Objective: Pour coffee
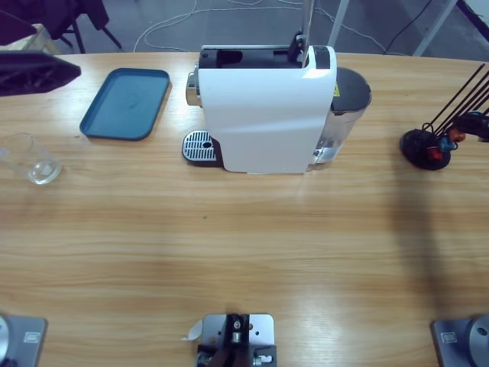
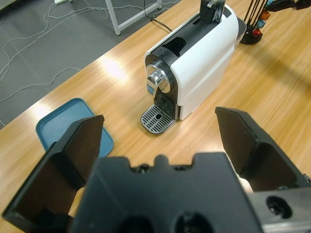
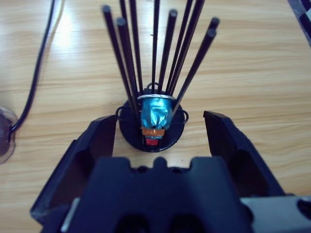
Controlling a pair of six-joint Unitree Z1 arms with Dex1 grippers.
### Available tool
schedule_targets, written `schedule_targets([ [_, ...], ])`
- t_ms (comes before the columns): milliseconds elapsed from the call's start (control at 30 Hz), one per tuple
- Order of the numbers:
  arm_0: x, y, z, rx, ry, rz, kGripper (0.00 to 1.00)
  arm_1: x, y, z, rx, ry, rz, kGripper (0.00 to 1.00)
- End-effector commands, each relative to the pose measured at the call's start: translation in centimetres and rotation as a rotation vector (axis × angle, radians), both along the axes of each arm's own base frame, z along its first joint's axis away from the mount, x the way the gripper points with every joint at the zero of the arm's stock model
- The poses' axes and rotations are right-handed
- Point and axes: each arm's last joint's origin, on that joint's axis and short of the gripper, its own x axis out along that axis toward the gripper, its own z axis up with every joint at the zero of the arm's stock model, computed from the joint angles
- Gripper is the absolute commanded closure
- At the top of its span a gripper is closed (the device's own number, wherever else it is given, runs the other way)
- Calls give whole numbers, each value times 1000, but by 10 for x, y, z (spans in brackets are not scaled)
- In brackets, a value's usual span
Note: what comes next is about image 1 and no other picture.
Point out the grey mount with dark post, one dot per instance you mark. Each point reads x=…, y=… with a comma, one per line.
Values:
x=237, y=336

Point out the red coffee capsule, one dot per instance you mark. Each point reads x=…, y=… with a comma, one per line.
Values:
x=433, y=153

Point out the black chair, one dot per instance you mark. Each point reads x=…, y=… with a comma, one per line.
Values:
x=91, y=15

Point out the teal plastic tray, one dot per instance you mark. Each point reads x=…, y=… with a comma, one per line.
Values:
x=126, y=103

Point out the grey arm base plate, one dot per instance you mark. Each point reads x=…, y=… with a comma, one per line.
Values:
x=23, y=338
x=458, y=340

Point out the orange coffee capsule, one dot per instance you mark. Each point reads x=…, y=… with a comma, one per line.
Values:
x=456, y=135

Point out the white metal frame leg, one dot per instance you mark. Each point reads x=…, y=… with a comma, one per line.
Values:
x=340, y=19
x=435, y=28

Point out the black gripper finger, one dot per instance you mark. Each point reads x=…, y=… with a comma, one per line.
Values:
x=11, y=27
x=479, y=134
x=475, y=122
x=34, y=72

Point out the white capsule coffee machine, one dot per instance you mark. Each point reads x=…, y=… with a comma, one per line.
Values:
x=267, y=114

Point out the clear drinking glass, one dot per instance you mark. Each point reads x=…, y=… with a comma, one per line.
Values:
x=44, y=174

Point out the white paper tag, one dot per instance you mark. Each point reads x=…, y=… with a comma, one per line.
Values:
x=195, y=330

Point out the black capsule holder with rods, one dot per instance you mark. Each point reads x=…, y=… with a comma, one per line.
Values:
x=416, y=151

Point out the wooden crate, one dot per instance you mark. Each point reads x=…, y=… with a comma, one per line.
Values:
x=42, y=38

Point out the teal coffee capsule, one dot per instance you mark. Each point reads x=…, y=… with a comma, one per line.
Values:
x=445, y=144

